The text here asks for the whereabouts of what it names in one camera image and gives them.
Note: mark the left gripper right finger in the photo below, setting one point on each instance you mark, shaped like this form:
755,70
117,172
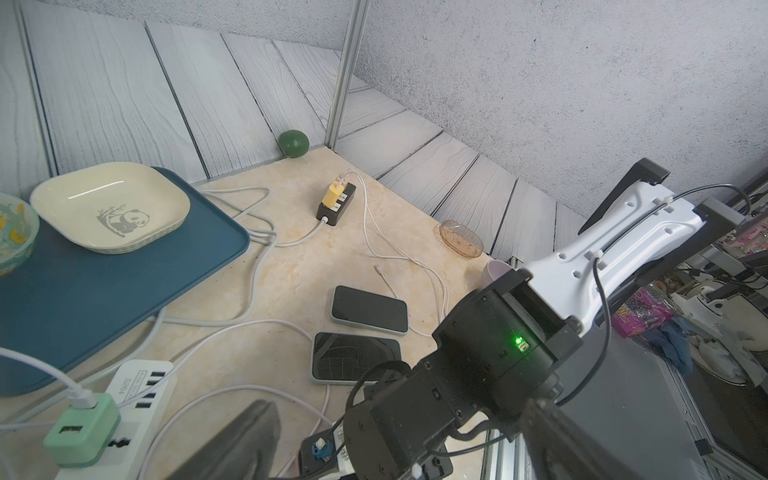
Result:
560,449

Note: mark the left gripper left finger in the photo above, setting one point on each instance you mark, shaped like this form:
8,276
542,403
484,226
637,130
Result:
243,450

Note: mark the black phone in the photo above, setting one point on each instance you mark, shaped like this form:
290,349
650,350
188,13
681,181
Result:
341,359

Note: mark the light green case phone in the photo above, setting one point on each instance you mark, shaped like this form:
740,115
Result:
363,309

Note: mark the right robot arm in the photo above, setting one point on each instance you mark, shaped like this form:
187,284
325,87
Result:
499,349

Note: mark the white power strip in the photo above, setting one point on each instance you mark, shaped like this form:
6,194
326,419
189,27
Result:
140,421

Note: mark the green charger plug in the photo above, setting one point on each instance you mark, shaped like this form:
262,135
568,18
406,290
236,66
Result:
80,435

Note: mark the purple bowl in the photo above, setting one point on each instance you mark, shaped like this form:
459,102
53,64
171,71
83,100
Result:
493,271

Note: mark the brown translucent plate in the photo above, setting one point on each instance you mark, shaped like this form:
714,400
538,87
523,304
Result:
460,239

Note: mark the blue tray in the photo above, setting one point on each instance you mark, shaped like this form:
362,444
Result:
66,303

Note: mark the black power strip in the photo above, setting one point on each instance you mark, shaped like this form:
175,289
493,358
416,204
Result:
332,216

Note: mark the yellow charger plug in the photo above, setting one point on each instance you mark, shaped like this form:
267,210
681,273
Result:
333,194

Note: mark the cream square dish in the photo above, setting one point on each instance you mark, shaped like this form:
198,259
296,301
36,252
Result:
112,208

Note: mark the green avocado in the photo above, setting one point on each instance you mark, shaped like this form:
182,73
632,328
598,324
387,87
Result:
294,143

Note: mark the patterned small bowl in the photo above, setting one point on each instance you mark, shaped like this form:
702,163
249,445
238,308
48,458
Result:
20,225

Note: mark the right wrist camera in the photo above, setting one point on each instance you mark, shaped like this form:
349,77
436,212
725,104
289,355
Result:
323,456

